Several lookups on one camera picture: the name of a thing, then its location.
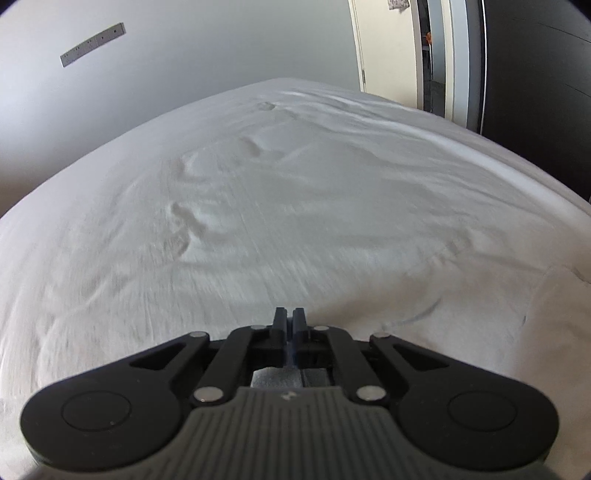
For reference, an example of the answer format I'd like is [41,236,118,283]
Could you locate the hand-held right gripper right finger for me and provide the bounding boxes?
[292,307,451,407]

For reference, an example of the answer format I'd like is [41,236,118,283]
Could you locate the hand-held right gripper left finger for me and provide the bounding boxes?
[129,307,293,407]

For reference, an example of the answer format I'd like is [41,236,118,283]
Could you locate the light grey shirt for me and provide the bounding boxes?
[249,267,591,402]

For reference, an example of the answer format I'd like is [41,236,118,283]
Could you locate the white bed sheet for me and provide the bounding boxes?
[0,78,591,480]

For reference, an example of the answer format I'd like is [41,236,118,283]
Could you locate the cream door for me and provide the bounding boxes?
[347,0,428,112]

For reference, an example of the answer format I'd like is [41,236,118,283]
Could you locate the black wardrobe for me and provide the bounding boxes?
[475,0,591,206]

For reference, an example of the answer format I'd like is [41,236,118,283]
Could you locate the white door frame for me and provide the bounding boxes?
[438,0,483,134]

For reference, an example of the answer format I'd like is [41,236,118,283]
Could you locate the grey wall plate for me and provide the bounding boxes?
[60,21,126,68]

